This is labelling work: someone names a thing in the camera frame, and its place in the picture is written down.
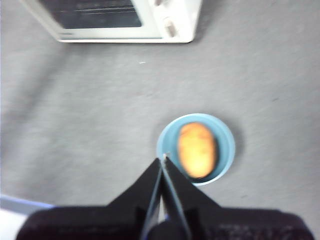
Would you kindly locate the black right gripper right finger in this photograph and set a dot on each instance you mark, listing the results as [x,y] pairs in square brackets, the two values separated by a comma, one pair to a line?
[237,225]

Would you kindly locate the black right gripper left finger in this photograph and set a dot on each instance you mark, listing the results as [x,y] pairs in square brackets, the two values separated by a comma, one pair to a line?
[95,222]

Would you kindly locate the blue ribbed bowl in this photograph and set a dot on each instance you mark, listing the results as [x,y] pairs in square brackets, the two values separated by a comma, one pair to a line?
[225,147]

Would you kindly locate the brown potato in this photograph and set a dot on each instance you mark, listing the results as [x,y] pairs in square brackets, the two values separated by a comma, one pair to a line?
[197,150]

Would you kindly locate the beige oven knob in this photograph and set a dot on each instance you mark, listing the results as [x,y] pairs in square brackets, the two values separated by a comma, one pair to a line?
[157,2]
[172,28]

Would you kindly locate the white Toshiba toaster oven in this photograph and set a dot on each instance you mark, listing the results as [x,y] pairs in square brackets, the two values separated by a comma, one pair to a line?
[185,20]

